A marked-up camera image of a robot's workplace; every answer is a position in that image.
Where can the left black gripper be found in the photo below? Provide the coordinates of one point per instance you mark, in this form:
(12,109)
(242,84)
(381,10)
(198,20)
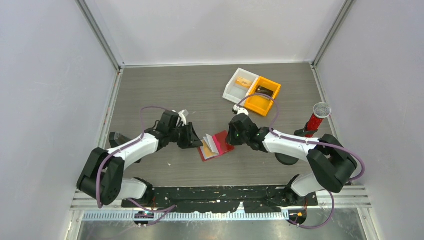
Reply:
(191,140)

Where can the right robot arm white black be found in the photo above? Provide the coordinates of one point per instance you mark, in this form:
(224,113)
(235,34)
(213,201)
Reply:
(331,166)

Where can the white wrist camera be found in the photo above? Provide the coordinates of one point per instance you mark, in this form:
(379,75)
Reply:
(237,110)
(182,118)

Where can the white plastic bin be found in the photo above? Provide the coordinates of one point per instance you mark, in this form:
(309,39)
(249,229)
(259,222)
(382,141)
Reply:
(234,92)

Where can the orange credit card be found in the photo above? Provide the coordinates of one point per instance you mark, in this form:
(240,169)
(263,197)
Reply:
(208,153)

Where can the red microphone on black stand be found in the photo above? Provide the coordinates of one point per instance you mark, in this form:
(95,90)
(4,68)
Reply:
(321,111)

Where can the black card in orange bin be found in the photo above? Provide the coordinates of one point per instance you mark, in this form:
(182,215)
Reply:
(264,93)

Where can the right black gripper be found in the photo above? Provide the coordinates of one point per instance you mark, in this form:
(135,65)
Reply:
(230,138)

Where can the aluminium front rail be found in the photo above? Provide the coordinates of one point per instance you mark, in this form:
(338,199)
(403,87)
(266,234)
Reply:
(351,197)

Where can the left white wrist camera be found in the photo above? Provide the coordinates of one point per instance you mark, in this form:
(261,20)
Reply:
(182,118)

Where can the red card holder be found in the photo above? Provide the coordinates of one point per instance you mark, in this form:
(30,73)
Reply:
(217,143)

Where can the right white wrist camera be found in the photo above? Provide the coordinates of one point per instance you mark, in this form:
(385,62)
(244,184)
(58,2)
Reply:
(237,110)

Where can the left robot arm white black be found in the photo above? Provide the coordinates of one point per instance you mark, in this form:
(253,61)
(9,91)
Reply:
(102,177)

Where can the orange plastic bin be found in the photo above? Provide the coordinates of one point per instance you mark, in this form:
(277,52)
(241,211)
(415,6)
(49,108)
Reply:
(258,104)

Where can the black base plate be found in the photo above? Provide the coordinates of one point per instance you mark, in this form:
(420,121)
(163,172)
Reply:
(222,199)

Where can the orange card in white bin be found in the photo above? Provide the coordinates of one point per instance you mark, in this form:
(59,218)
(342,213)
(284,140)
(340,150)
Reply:
(243,82)

